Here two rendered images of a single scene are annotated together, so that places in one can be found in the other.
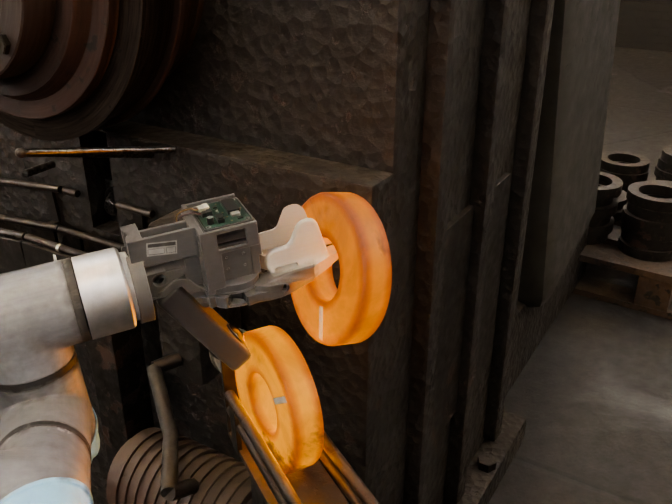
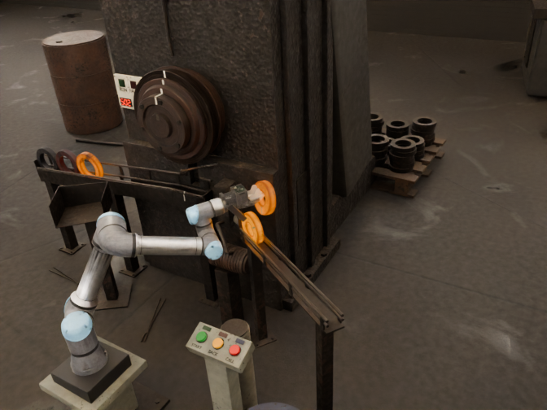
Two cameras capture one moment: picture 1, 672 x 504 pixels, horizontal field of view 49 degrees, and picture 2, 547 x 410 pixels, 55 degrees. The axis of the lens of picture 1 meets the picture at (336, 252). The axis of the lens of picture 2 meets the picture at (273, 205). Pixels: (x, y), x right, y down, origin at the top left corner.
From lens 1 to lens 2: 1.61 m
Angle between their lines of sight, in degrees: 6
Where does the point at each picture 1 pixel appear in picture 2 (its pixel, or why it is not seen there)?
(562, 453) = (354, 250)
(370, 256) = (271, 195)
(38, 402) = (207, 229)
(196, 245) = (234, 196)
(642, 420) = (386, 237)
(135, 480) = not seen: hidden behind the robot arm
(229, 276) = (242, 202)
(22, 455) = (209, 237)
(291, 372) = (255, 221)
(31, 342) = (205, 217)
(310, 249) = (258, 194)
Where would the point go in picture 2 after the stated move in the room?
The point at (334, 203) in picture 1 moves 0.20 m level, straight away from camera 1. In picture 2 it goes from (263, 184) to (262, 163)
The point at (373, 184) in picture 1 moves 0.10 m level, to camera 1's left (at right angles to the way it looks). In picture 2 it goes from (273, 173) to (251, 175)
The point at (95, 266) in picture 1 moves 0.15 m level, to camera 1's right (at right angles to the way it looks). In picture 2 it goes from (216, 202) to (251, 199)
